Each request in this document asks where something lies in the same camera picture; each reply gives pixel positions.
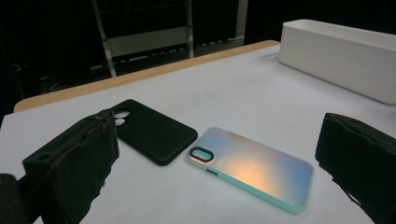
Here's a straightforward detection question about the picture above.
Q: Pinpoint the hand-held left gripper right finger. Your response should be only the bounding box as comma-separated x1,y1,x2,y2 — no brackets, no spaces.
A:
315,112,396,224

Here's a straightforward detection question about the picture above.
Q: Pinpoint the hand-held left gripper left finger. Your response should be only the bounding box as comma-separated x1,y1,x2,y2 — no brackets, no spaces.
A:
21,108,120,224

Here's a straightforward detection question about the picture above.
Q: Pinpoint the black phone case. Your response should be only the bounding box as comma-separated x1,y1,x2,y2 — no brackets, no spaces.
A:
110,98,199,167

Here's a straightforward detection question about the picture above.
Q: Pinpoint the white rectangular box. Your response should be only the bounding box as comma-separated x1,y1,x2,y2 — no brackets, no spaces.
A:
277,19,396,105

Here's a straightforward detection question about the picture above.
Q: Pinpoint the iridescent phone case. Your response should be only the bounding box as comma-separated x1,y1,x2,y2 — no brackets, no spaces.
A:
186,126,316,216

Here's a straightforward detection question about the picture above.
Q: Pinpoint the white metal stand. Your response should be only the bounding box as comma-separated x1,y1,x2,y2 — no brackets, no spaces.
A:
91,0,250,78

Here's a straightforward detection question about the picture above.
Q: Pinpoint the white table mat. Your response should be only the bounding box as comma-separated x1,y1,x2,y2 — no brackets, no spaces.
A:
0,43,396,224

